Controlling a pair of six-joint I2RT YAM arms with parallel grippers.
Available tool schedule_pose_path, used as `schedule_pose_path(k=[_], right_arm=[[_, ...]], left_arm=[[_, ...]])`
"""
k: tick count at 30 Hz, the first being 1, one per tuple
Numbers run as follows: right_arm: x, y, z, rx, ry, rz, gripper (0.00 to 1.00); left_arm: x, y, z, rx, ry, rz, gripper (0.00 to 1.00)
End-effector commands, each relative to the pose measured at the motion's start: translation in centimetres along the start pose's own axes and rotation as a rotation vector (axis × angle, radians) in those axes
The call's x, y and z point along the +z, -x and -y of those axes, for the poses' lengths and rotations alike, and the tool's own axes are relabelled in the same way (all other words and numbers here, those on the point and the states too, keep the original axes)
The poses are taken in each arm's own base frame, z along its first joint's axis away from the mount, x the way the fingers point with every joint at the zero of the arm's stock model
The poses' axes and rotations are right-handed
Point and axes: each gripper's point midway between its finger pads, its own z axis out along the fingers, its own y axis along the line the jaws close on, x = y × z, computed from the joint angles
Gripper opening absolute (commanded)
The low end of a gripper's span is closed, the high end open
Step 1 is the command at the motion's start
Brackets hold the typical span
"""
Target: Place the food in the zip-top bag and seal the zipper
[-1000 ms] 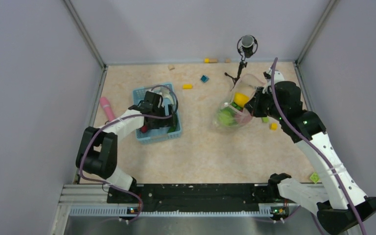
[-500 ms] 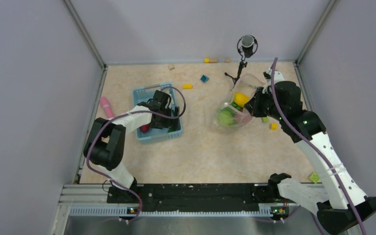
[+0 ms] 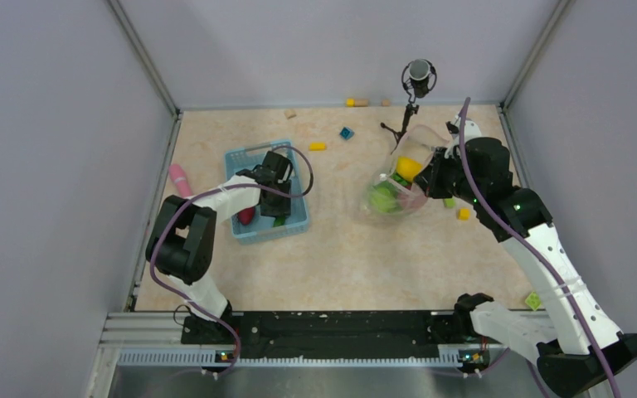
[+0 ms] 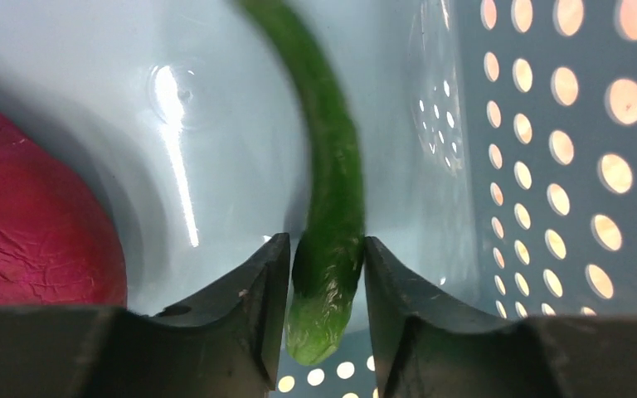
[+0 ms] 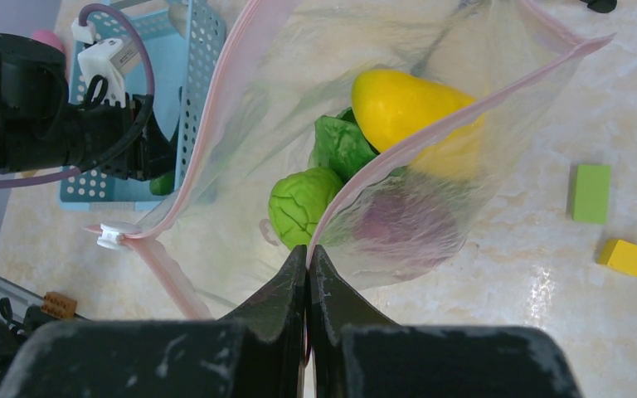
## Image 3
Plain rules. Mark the green lettuce toy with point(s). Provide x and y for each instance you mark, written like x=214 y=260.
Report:
x=395 y=185

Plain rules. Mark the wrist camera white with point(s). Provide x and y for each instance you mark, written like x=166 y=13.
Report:
x=462 y=128
x=281 y=170

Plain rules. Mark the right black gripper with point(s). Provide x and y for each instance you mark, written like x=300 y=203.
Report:
x=429 y=178

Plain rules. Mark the red fruit toy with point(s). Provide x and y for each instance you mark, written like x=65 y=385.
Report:
x=246 y=216

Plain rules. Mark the yellow lemon toy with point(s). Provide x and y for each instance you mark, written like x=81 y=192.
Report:
x=407 y=168

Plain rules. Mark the yellow wooden cylinder block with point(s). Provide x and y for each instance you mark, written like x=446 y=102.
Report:
x=357 y=102

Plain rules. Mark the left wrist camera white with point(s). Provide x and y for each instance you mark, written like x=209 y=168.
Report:
x=281 y=170

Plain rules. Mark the yellow block on table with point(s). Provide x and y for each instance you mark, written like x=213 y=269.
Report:
x=314 y=147

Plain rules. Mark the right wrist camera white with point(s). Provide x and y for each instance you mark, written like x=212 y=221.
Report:
x=462 y=128

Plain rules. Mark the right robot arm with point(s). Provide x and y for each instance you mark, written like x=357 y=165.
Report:
x=584 y=347

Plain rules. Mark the green studded brick block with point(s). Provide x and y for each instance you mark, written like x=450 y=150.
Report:
x=533 y=301

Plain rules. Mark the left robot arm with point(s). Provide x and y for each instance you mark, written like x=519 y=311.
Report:
x=180 y=249

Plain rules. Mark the clear zip top bag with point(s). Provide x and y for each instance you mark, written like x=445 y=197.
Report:
x=419 y=144

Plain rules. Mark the blue square block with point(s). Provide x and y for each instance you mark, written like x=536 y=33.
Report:
x=346 y=133

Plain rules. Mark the yellow cube block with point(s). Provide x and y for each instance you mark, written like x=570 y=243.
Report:
x=463 y=214

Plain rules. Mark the pink cylinder toy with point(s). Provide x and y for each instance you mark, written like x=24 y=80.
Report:
x=179 y=179

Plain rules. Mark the green cucumber toy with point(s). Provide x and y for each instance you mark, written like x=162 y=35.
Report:
x=279 y=221

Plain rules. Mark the blue plastic basket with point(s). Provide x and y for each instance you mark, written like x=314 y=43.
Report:
x=263 y=228

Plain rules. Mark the green lime toy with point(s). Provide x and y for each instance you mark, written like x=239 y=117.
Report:
x=383 y=200

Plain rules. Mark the black microphone on tripod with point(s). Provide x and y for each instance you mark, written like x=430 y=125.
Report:
x=418 y=79

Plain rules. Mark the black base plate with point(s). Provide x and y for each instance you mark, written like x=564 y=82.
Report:
x=381 y=335

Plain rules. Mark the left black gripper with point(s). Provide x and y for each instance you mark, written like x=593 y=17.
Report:
x=283 y=208

